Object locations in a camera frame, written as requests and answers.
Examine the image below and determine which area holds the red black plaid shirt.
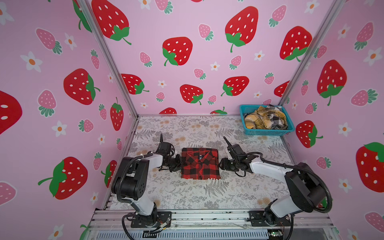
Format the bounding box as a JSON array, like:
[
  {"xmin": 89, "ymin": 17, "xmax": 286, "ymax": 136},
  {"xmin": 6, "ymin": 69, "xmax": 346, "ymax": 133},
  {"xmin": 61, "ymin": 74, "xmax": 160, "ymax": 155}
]
[{"xmin": 181, "ymin": 148, "xmax": 221, "ymax": 180}]

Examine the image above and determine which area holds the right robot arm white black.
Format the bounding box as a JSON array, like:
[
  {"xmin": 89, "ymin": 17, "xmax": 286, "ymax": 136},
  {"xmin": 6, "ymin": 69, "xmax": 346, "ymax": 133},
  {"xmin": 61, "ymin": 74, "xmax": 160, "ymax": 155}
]
[{"xmin": 219, "ymin": 144, "xmax": 332, "ymax": 226}]

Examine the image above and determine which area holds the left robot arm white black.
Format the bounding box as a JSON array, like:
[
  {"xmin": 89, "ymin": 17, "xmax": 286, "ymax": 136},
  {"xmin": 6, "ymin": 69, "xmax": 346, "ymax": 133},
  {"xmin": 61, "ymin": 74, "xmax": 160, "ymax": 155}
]
[{"xmin": 111, "ymin": 142, "xmax": 181, "ymax": 228}]

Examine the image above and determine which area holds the teal plastic basket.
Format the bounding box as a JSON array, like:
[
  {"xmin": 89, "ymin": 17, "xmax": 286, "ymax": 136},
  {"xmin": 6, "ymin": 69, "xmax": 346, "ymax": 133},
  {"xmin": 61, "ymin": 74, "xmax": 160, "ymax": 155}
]
[{"xmin": 240, "ymin": 105, "xmax": 295, "ymax": 136}]

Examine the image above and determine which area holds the yellow plaid shirt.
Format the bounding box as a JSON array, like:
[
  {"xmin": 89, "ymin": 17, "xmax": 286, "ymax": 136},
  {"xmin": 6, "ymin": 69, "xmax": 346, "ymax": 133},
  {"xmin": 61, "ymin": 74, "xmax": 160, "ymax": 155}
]
[{"xmin": 244, "ymin": 105, "xmax": 288, "ymax": 130}]

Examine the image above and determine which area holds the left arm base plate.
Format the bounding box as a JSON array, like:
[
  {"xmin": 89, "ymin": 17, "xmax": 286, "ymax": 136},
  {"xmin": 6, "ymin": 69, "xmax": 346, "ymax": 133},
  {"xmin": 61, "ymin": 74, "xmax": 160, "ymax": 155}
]
[{"xmin": 131, "ymin": 211, "xmax": 172, "ymax": 228}]

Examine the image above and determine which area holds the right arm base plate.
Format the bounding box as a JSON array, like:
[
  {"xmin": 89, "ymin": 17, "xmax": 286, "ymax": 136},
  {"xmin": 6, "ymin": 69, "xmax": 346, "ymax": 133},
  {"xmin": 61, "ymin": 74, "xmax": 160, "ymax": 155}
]
[{"xmin": 247, "ymin": 211, "xmax": 291, "ymax": 227}]

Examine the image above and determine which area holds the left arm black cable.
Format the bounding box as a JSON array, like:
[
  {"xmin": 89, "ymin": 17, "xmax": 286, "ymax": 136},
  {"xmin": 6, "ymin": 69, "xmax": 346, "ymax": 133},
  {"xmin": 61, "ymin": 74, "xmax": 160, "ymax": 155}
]
[{"xmin": 115, "ymin": 133, "xmax": 176, "ymax": 240}]

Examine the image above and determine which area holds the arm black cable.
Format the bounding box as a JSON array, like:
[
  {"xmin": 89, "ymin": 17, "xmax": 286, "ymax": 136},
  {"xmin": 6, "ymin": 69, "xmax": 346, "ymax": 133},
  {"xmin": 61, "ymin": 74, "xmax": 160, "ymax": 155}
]
[
  {"xmin": 115, "ymin": 133, "xmax": 176, "ymax": 240},
  {"xmin": 222, "ymin": 136, "xmax": 333, "ymax": 240}
]

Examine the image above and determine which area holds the aluminium rail frame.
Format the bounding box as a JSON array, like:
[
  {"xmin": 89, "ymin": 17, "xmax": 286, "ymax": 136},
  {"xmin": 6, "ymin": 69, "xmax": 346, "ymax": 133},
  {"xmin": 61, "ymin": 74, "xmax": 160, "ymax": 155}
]
[{"xmin": 81, "ymin": 209, "xmax": 342, "ymax": 240}]

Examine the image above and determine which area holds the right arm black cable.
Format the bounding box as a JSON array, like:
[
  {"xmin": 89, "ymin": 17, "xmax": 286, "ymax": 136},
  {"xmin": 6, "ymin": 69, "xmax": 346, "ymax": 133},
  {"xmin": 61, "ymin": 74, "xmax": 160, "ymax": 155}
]
[{"xmin": 222, "ymin": 136, "xmax": 333, "ymax": 240}]

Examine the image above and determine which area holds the left corner aluminium post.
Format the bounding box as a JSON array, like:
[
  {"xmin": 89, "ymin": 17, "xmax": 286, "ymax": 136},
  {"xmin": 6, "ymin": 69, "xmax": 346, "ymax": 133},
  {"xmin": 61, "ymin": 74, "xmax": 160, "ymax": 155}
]
[{"xmin": 79, "ymin": 0, "xmax": 139, "ymax": 120}]

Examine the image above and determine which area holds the corner aluminium post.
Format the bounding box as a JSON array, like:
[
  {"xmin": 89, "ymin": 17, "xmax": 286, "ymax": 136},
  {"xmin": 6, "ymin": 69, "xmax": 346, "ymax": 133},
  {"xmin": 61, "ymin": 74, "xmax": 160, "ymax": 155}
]
[
  {"xmin": 79, "ymin": 0, "xmax": 139, "ymax": 120},
  {"xmin": 279, "ymin": 0, "xmax": 346, "ymax": 106}
]

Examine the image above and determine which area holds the right corner aluminium post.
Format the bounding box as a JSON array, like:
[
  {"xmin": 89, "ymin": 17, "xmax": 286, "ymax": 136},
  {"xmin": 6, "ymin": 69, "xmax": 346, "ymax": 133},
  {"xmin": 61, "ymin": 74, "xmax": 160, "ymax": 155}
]
[{"xmin": 279, "ymin": 0, "xmax": 346, "ymax": 106}]

